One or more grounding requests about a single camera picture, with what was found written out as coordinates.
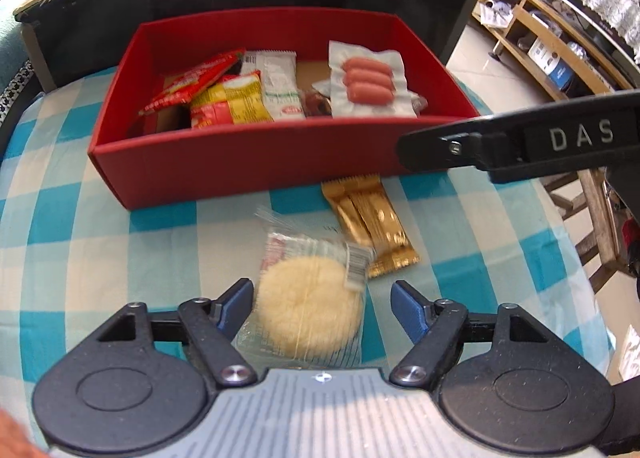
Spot wooden tv shelf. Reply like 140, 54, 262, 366
472, 0, 639, 100

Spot red cardboard box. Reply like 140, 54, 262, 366
88, 7, 477, 210

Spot red long snack packet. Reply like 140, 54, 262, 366
139, 48, 245, 116

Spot yellow red snack packet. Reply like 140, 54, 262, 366
190, 70, 273, 129

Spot round white cake packet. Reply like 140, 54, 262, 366
235, 208, 375, 368

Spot vacuum packed sausages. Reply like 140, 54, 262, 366
329, 41, 416, 118

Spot teal sofa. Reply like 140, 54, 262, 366
0, 12, 36, 154

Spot white green snack packet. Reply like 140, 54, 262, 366
241, 51, 305, 121

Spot blue white checkered cloth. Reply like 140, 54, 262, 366
1, 70, 613, 441

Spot gold foil snack packet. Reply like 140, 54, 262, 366
321, 175, 421, 279

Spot clear orange snack packet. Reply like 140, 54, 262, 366
298, 79, 332, 118

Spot wooden stool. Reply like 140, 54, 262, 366
540, 169, 630, 293

